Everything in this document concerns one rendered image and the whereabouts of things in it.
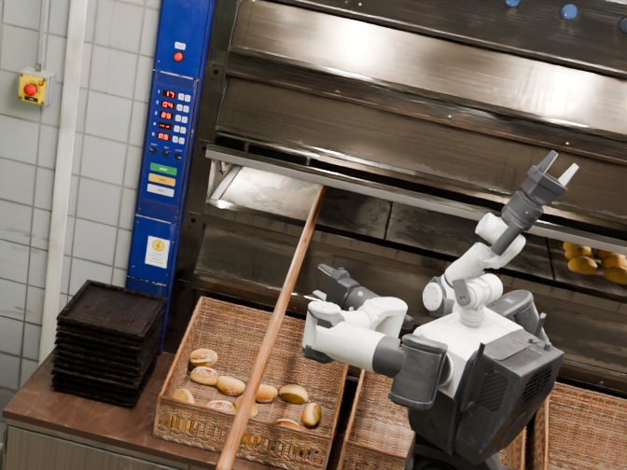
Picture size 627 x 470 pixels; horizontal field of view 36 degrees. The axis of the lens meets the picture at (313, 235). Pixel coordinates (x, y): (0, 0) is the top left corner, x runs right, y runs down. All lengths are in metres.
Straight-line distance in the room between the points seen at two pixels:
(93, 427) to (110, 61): 1.16
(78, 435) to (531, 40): 1.83
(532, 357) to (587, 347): 1.09
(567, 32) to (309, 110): 0.82
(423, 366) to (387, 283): 1.16
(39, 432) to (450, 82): 1.67
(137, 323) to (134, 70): 0.81
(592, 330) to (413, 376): 1.31
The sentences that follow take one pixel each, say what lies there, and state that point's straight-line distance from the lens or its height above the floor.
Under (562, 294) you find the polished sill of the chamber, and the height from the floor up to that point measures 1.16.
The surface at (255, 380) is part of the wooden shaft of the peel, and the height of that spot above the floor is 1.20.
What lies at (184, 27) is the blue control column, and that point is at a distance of 3.06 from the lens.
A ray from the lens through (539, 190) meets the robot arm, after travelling 2.51.
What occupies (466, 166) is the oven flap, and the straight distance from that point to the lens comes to 3.07.
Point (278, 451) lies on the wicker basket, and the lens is 3.11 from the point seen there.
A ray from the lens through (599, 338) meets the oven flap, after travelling 3.34.
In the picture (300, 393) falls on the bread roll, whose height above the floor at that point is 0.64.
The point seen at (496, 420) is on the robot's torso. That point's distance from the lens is 2.24.
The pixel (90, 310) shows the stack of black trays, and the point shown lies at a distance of 3.18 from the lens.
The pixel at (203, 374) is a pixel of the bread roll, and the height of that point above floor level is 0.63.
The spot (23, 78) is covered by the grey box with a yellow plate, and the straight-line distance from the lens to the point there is 3.24.
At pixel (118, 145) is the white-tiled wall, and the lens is 3.26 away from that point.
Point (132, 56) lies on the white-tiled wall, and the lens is 3.17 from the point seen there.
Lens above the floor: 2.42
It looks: 23 degrees down
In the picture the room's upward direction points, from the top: 12 degrees clockwise
